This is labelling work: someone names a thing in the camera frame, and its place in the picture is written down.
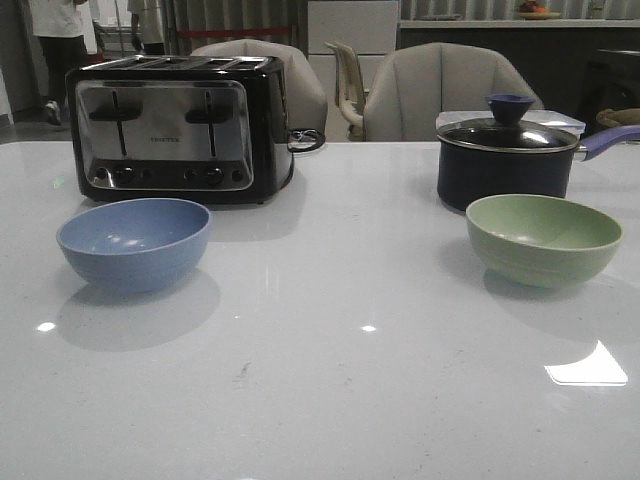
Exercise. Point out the glass lid with blue knob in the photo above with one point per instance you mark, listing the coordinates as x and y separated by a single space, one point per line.
506 130

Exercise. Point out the white cabinet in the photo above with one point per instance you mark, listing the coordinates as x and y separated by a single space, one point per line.
369 27

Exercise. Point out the fruit bowl on counter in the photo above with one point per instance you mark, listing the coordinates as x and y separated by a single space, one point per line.
534 10

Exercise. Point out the cream plastic chair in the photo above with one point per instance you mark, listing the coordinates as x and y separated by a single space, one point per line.
350 94

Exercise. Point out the beige armchair left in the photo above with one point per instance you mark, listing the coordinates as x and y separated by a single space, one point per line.
306 100

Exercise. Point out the green bowl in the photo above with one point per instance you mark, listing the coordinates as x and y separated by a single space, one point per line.
542 241

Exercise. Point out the beige armchair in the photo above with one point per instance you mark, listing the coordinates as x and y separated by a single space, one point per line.
412 86
306 100

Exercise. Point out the dark blue saucepan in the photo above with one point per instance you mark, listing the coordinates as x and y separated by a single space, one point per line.
466 175

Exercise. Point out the black chrome four-slot toaster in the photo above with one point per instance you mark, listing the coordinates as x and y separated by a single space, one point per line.
208 129

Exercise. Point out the blue bowl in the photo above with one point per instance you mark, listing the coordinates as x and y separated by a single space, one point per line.
136 245

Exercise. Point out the beige armchair right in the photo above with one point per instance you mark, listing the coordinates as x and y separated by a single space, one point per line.
412 86

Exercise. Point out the dark counter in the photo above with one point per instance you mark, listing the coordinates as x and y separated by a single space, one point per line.
566 62

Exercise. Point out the person in white shirt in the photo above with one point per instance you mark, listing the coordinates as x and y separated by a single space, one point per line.
58 26

